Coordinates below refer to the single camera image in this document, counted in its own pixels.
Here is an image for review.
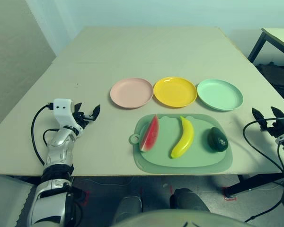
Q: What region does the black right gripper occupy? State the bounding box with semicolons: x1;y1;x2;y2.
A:
251;106;284;140

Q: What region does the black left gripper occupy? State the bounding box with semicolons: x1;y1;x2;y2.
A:
72;102;102;130

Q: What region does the dark green toy avocado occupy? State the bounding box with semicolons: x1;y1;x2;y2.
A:
208;127;229;153

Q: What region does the toy watermelon slice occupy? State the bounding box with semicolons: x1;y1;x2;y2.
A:
139;113;160;153

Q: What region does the yellow toy banana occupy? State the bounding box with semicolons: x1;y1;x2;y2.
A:
170;115;195;159

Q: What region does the black bag under side table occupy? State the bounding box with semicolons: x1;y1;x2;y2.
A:
255;61;284;112

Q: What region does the pink plastic plate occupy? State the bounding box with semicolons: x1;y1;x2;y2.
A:
109;77;154;110

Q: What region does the mint green plastic plate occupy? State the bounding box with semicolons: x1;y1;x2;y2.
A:
196;79;244;112

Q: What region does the black table foot bar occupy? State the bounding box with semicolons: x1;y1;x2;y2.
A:
224;174;284;199

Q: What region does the black-framed side table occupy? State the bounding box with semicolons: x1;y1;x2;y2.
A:
248;27;284;63

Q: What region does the green cutting board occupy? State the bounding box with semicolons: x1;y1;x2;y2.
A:
129;113;234;175

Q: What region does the yellow plastic plate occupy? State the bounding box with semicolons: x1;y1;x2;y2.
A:
154;76;197;108

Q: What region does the grey robot left knee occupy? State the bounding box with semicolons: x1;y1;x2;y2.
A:
113;195;142;223

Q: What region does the grey robot knee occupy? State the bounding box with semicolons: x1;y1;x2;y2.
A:
113;195;142;223
169;188;211;212

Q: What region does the grey robot right knee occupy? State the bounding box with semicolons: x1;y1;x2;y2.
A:
169;188;211;212

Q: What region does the grey robot torso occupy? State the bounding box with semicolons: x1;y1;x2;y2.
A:
111;209;247;227

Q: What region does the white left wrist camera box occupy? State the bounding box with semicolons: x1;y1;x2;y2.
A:
52;98;83;137

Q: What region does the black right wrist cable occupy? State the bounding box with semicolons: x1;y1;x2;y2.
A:
242;119;284;224

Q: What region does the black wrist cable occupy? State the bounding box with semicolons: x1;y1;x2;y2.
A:
30;102;60;166
242;119;284;224

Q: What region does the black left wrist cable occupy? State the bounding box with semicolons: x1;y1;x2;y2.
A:
30;102;60;166

